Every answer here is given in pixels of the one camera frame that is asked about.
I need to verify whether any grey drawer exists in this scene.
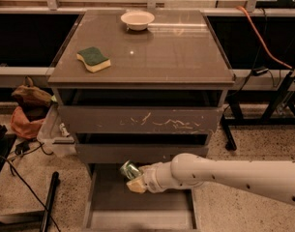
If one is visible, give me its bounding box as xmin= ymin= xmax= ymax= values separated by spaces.
xmin=82 ymin=164 xmax=200 ymax=232
xmin=58 ymin=88 xmax=224 ymax=134
xmin=75 ymin=133 xmax=210 ymax=163

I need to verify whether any orange cable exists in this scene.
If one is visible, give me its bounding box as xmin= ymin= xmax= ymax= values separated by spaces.
xmin=236 ymin=5 xmax=295 ymax=70

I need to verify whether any white bowl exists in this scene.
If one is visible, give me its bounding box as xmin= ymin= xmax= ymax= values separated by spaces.
xmin=121 ymin=11 xmax=155 ymax=31

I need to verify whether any green soda can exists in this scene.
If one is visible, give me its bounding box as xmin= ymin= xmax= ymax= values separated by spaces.
xmin=120 ymin=160 xmax=143 ymax=180

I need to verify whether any black floor cable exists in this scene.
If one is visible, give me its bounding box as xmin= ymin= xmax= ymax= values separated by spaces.
xmin=0 ymin=138 xmax=63 ymax=232

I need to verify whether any clear plastic bin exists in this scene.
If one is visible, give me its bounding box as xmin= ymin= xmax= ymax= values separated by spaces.
xmin=37 ymin=104 xmax=76 ymax=158

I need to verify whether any black stand leg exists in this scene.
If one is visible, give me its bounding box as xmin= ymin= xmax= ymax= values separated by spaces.
xmin=40 ymin=172 xmax=59 ymax=232

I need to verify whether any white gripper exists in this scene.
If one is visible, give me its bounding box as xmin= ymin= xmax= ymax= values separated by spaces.
xmin=127 ymin=162 xmax=173 ymax=193

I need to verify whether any grey middle drawer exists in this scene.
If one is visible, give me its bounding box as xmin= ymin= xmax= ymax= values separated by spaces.
xmin=75 ymin=133 xmax=210 ymax=163

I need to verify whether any grey bottom drawer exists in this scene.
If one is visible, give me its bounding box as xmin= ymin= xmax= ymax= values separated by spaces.
xmin=82 ymin=164 xmax=200 ymax=232

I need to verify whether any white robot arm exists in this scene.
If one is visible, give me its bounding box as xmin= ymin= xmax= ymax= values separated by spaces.
xmin=120 ymin=153 xmax=295 ymax=206

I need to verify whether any grey drawer cabinet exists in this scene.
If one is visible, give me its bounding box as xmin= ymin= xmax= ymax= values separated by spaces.
xmin=47 ymin=9 xmax=237 ymax=232

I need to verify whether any grey top drawer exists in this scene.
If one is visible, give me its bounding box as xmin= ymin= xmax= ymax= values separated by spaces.
xmin=58 ymin=88 xmax=224 ymax=134

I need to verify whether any orange cloth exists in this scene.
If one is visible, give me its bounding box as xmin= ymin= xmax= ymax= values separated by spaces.
xmin=10 ymin=106 xmax=44 ymax=139

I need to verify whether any black power adapter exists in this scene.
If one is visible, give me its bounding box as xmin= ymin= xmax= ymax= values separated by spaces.
xmin=251 ymin=66 xmax=269 ymax=76

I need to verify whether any green yellow sponge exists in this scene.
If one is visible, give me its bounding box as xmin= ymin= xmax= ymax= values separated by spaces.
xmin=76 ymin=46 xmax=111 ymax=73

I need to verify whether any black table frame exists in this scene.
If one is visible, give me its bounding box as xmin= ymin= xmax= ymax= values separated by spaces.
xmin=221 ymin=68 xmax=295 ymax=151

